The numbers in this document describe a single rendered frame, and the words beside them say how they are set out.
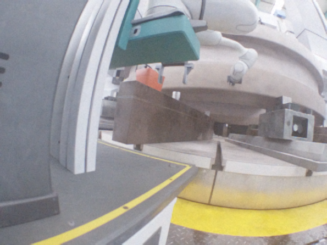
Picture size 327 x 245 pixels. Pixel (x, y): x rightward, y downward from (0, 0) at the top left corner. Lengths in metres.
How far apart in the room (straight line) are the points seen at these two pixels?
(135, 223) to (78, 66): 0.33
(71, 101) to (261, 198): 1.03
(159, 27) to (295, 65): 1.98
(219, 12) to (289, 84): 1.36
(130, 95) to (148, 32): 0.53
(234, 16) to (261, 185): 0.87
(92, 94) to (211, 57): 1.52
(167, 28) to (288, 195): 1.11
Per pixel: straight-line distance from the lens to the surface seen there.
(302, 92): 1.91
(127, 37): 0.43
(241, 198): 0.97
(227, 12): 0.52
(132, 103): 0.85
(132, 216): 0.22
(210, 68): 1.51
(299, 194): 1.21
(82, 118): 0.32
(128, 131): 0.84
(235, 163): 0.86
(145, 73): 1.01
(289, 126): 1.19
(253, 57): 1.19
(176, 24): 0.37
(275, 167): 0.95
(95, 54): 0.34
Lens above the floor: 0.45
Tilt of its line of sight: 1 degrees up
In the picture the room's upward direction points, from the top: 8 degrees clockwise
